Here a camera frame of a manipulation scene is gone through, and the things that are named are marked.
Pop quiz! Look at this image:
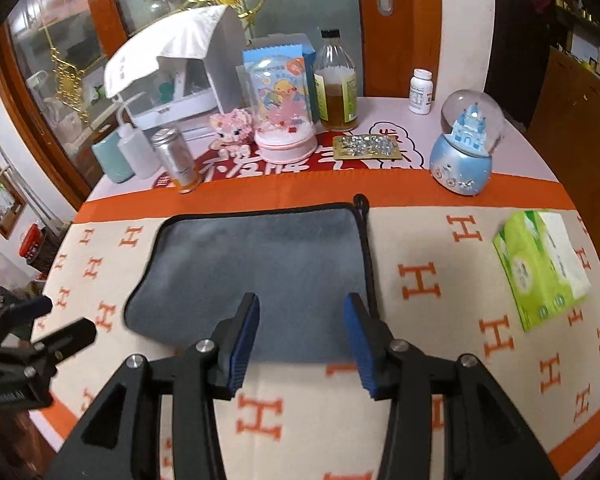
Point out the purple grey microfiber towel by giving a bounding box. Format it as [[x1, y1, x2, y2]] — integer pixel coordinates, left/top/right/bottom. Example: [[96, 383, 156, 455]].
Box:
[[123, 194, 377, 364]]

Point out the orange cream H-pattern blanket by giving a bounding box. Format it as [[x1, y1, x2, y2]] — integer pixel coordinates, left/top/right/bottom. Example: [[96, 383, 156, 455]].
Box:
[[31, 169, 600, 479]]

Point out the teal cup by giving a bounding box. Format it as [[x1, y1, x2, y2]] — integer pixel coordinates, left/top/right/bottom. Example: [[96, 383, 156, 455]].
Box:
[[92, 131, 135, 183]]

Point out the green tissue pack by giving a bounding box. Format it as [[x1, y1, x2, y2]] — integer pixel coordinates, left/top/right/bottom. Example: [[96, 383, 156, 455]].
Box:
[[493, 210, 591, 332]]

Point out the white squeeze bottle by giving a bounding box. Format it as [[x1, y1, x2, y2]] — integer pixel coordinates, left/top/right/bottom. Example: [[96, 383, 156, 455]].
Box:
[[117, 102, 161, 180]]

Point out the silver orange can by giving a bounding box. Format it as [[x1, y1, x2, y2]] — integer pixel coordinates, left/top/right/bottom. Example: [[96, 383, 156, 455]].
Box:
[[150, 128, 201, 193]]

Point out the wooden glass door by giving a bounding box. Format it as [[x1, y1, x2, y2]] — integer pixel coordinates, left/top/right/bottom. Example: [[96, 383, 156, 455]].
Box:
[[0, 0, 442, 207]]

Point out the pink toy figure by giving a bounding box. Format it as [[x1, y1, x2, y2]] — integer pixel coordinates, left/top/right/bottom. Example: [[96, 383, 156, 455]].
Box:
[[209, 108, 253, 151]]

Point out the pink dome music box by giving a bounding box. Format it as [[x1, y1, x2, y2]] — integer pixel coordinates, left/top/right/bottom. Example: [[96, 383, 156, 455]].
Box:
[[245, 53, 317, 165]]

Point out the blister pill pack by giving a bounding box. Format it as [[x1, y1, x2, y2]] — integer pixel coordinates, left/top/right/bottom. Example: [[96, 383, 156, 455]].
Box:
[[332, 134, 401, 160]]

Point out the white storage box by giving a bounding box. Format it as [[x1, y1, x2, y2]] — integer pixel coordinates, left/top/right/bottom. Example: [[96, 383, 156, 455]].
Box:
[[104, 6, 246, 130]]

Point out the blue castle snow globe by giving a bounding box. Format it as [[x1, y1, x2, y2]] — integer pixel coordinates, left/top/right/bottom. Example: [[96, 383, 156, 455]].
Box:
[[429, 89, 506, 196]]

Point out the dark wooden cabinet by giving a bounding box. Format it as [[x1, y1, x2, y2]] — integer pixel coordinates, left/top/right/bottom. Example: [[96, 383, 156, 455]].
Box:
[[524, 49, 600, 257]]

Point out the blue snack bag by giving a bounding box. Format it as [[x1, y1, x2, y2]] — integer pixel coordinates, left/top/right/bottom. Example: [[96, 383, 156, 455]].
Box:
[[242, 44, 312, 127]]

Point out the small white pill bottle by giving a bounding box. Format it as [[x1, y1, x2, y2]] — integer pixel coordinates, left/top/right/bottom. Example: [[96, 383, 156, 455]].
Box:
[[408, 68, 434, 115]]

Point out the amber liquid glass bottle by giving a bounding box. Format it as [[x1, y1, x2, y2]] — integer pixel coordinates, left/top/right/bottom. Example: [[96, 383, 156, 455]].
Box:
[[313, 29, 358, 131]]

